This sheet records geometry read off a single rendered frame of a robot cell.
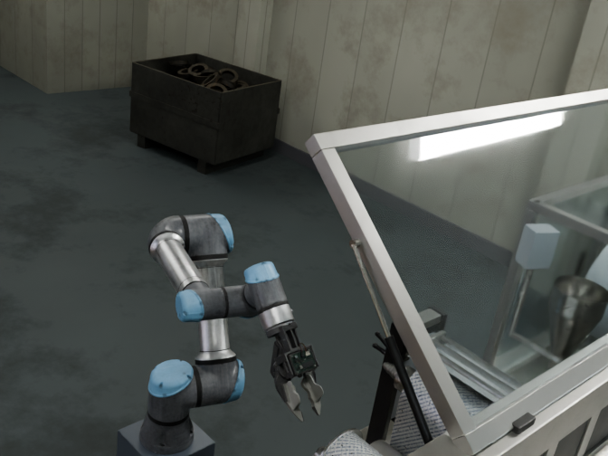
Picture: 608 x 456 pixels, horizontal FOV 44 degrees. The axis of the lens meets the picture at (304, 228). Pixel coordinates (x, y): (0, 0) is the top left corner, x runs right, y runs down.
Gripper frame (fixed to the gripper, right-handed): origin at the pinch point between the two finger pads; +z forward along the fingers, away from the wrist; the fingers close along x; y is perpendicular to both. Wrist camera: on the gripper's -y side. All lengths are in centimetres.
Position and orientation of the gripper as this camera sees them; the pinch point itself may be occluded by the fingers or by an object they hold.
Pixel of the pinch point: (307, 413)
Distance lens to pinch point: 173.2
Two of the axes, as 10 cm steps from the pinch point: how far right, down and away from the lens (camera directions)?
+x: 8.6, -2.2, 4.7
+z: 3.5, 9.1, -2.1
